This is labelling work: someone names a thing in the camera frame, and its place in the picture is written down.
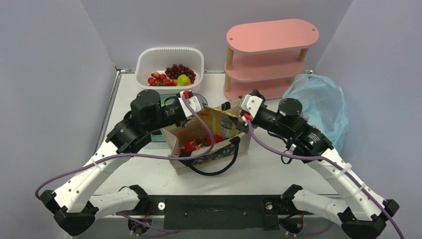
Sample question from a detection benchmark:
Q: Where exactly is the blue plastic grocery bag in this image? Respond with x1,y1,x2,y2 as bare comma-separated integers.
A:
283,74,349,152

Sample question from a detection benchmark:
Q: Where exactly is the beige canvas tote bag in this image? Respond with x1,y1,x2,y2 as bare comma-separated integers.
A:
161,100,251,176

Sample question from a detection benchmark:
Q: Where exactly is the yellow snack packet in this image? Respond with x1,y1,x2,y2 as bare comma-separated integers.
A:
198,107,239,139

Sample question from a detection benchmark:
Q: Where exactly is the red snack packet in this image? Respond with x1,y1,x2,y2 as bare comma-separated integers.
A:
206,134,225,146
180,138,198,153

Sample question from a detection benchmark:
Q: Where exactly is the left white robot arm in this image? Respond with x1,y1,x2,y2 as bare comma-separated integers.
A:
38,90,203,237

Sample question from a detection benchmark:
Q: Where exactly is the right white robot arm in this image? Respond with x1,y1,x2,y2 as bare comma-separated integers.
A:
236,90,399,239

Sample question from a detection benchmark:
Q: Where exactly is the blue transparent tray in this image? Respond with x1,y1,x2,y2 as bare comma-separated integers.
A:
151,93,208,143

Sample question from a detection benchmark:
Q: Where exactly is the red cherries pile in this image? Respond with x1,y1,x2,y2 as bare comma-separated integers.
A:
147,72,178,87

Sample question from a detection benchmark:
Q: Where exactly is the red grape bunch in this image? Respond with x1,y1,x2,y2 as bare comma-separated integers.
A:
164,64,197,83

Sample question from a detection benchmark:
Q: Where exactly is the white plastic basket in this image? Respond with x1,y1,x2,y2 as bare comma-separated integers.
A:
134,47,205,94

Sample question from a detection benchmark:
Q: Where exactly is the pink three-tier shelf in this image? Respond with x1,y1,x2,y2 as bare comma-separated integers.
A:
223,18,319,101

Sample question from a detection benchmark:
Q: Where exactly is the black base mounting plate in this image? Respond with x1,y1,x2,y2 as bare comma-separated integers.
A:
124,195,300,230

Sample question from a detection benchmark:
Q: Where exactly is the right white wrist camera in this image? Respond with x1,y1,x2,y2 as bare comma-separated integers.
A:
239,95,263,118

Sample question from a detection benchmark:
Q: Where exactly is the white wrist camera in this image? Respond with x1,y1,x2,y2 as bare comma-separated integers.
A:
239,95,263,118
178,91,205,120

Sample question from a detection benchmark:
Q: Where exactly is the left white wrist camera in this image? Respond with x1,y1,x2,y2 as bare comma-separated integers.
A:
178,91,205,120

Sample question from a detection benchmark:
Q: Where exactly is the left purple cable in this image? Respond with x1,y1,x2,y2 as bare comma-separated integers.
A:
35,97,215,238

